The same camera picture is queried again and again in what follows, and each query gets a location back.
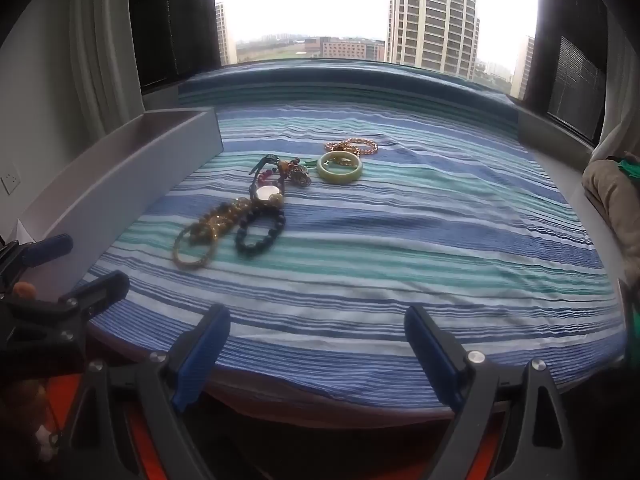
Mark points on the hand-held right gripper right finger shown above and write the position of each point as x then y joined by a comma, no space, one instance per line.
430,355

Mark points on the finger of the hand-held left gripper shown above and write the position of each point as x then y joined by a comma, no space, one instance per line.
47,249
102,290

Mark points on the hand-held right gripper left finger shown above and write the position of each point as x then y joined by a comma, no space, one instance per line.
200,360

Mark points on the white box wall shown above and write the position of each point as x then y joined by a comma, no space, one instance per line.
100,185

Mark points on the person's left hand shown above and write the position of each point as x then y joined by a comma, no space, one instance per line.
22,289

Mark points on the striped blue green bed sheet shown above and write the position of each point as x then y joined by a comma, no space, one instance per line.
400,260

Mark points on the pale green jade bangle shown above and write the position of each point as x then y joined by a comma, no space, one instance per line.
340,177

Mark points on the white curtain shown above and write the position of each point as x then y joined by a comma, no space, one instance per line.
100,45
622,85

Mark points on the beige cloth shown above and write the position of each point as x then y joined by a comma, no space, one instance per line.
610,200

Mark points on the dark window blind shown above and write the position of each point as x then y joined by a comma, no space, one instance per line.
570,60
170,20

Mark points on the green object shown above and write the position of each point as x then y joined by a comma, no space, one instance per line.
631,166

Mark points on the high-rise building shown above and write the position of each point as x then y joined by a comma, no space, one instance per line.
226,35
430,15
524,65

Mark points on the white wall socket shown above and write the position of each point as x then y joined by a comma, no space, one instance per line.
10,181

